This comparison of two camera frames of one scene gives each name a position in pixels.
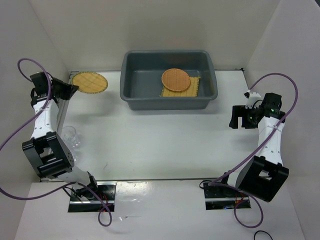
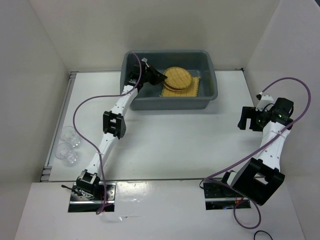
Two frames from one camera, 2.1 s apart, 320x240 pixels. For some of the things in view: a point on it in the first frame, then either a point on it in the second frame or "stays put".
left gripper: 70,89 to 157,74
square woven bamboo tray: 191,91 stays put
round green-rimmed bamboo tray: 90,82 to 178,77
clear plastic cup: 70,136 stays put
